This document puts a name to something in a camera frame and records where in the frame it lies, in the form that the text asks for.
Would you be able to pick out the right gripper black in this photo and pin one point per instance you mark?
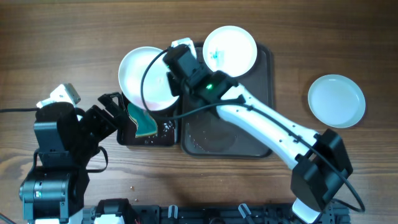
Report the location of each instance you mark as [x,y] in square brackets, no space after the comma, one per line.
[176,89]

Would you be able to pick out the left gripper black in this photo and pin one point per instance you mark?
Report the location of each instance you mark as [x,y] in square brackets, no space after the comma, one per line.
[109,125]

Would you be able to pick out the white plate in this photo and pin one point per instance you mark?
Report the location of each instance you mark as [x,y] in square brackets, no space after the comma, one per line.
[230,49]
[144,85]
[336,101]

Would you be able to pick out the green yellow sponge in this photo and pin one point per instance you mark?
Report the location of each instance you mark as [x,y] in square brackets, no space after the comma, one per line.
[145,123]

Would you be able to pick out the white plate top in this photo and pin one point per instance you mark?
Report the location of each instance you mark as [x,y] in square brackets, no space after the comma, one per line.
[230,49]

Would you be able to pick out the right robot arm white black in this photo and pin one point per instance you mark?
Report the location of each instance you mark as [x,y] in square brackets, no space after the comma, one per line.
[319,162]

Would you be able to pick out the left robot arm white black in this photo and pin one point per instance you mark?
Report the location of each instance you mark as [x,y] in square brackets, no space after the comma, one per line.
[68,138]

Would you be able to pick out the black water basin tray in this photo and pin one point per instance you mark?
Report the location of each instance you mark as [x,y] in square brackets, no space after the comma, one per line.
[168,133]

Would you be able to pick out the large brown serving tray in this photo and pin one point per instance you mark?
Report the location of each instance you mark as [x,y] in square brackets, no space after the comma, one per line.
[204,135]

